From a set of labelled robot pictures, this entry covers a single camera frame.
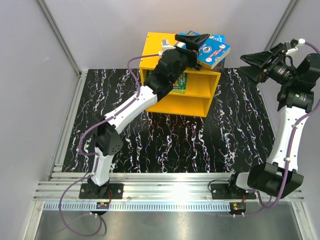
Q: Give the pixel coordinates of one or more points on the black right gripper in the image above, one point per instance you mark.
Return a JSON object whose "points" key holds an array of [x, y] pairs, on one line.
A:
{"points": [[259, 60]]}

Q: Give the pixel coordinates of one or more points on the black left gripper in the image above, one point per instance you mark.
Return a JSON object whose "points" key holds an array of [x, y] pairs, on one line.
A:
{"points": [[193, 43]]}

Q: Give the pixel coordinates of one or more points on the blue 130-Storey Treehouse book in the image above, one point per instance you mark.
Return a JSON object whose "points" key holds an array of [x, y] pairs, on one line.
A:
{"points": [[210, 53]]}

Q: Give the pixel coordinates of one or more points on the dark Tale of Two Cities book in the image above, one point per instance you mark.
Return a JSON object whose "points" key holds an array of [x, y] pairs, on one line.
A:
{"points": [[217, 68]]}

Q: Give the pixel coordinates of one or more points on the green 104-Storey Treehouse book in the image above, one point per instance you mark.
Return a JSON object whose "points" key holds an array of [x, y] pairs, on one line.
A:
{"points": [[181, 82]]}

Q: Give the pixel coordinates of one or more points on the lime green 65-Storey Treehouse book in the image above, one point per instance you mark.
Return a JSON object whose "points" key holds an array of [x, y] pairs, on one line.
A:
{"points": [[178, 91]]}

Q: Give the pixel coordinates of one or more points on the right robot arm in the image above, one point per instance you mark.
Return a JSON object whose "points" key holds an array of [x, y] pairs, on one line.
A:
{"points": [[295, 65]]}

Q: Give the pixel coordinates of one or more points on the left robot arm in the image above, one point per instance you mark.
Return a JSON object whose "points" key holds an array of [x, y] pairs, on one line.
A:
{"points": [[107, 130]]}

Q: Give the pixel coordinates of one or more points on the yellow wooden shelf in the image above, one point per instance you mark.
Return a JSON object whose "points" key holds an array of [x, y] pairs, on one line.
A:
{"points": [[200, 85]]}

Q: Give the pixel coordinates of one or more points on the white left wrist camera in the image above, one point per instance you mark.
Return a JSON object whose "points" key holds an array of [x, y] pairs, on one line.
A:
{"points": [[165, 46]]}

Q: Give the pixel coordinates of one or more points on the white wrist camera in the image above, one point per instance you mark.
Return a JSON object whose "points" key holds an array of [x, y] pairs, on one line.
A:
{"points": [[292, 46], [165, 46]]}

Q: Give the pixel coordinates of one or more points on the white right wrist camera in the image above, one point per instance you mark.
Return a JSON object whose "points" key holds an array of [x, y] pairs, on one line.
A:
{"points": [[292, 46]]}

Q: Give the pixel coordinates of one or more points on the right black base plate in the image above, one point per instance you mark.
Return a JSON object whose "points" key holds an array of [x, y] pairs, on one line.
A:
{"points": [[222, 191]]}

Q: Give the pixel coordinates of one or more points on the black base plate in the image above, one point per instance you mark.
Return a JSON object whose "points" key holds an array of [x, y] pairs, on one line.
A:
{"points": [[112, 190], [222, 191]]}

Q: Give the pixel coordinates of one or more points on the aluminium front rail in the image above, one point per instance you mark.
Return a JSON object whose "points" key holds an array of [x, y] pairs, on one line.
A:
{"points": [[158, 187]]}

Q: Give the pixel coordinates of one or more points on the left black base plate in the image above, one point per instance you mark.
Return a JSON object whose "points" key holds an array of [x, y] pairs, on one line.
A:
{"points": [[112, 190]]}

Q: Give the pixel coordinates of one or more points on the perforated cable duct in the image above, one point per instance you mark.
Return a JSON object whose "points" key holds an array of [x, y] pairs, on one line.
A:
{"points": [[144, 206]]}

